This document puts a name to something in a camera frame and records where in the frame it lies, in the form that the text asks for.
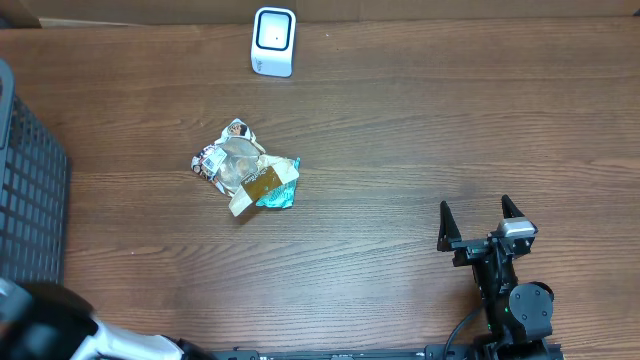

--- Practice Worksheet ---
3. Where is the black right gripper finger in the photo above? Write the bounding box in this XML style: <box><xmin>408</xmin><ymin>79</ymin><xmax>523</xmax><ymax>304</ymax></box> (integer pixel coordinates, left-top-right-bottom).
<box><xmin>501</xmin><ymin>195</ymin><xmax>524</xmax><ymax>219</ymax></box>
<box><xmin>437</xmin><ymin>201</ymin><xmax>461</xmax><ymax>252</ymax></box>

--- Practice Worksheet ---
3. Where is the clear cookie wrapper bag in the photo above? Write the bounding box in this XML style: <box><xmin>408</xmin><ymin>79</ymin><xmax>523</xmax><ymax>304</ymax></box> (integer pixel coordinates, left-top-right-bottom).
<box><xmin>190</xmin><ymin>118</ymin><xmax>301</xmax><ymax>218</ymax></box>

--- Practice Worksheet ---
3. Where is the white barcode scanner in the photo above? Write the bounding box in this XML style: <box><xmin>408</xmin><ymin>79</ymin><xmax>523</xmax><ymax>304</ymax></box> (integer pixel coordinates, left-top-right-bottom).
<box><xmin>251</xmin><ymin>6</ymin><xmax>297</xmax><ymax>78</ymax></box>

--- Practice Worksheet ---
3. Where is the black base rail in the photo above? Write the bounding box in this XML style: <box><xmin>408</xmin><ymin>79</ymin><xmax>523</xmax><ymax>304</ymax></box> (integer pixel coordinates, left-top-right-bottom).
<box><xmin>211</xmin><ymin>345</ymin><xmax>565</xmax><ymax>360</ymax></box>

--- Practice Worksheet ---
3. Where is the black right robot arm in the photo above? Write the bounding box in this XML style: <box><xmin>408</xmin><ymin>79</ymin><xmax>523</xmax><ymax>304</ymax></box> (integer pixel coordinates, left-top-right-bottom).
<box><xmin>437</xmin><ymin>195</ymin><xmax>563</xmax><ymax>359</ymax></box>

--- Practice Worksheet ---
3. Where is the black mesh basket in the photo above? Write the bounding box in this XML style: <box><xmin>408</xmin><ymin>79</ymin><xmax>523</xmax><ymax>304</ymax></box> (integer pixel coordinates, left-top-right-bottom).
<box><xmin>0</xmin><ymin>61</ymin><xmax>71</xmax><ymax>284</ymax></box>

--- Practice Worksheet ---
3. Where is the teal snack packet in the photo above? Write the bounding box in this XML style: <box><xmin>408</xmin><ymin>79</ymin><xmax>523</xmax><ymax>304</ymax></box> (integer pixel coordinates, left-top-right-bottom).
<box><xmin>255</xmin><ymin>154</ymin><xmax>300</xmax><ymax>209</ymax></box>

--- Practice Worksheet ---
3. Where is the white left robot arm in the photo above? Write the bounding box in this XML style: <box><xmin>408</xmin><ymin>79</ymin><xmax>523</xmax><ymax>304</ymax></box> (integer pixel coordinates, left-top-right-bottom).
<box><xmin>1</xmin><ymin>278</ymin><xmax>214</xmax><ymax>360</ymax></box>

